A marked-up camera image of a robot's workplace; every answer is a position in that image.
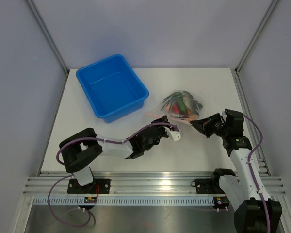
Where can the aluminium mounting rail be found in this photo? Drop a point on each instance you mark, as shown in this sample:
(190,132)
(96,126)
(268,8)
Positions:
(128,184)

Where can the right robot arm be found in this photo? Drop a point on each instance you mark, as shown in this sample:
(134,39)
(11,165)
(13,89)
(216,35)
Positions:
(254,209)

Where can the left aluminium frame post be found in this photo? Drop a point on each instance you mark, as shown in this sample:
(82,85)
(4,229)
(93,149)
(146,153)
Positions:
(41,24)

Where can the orange toy food piece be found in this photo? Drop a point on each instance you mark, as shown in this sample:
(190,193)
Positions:
(191,115)

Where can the white slotted cable duct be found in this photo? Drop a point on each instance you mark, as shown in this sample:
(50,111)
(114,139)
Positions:
(126,201)

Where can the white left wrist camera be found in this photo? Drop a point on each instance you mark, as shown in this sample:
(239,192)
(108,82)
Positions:
(173,134)

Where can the right aluminium frame post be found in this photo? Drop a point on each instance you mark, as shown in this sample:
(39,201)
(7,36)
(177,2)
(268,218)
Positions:
(258,32)

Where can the blue plastic bin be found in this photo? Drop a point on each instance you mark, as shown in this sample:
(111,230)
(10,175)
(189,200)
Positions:
(112,88)

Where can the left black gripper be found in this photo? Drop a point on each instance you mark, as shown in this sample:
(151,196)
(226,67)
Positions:
(163,119)

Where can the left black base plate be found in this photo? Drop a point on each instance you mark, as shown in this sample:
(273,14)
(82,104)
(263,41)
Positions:
(100,186)

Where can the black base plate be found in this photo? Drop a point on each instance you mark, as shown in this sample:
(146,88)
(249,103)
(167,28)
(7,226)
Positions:
(100,186)
(206,186)

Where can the red toy chili pepper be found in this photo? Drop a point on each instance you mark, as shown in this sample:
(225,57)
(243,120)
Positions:
(177,108)

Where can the aluminium frame post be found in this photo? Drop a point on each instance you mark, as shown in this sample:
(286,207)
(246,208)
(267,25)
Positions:
(258,32)
(41,24)

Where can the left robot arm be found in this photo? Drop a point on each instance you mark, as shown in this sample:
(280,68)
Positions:
(77,152)

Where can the right small circuit board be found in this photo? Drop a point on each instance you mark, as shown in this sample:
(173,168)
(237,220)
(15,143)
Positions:
(222,200)

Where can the clear zip top bag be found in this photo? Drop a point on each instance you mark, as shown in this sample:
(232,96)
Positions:
(157,112)

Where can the green toy scallion strands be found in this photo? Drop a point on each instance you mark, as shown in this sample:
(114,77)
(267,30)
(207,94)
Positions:
(174,97)

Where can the grey toy fish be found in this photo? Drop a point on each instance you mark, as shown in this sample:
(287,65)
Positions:
(190,102)

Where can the small circuit board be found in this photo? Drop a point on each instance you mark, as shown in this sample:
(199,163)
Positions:
(90,200)
(222,200)

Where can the left small circuit board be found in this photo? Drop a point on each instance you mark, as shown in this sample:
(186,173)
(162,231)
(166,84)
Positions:
(90,200)

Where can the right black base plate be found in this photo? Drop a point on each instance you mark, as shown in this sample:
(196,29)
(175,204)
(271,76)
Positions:
(206,186)

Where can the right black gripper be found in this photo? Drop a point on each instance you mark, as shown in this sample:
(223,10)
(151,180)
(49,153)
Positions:
(204,125)

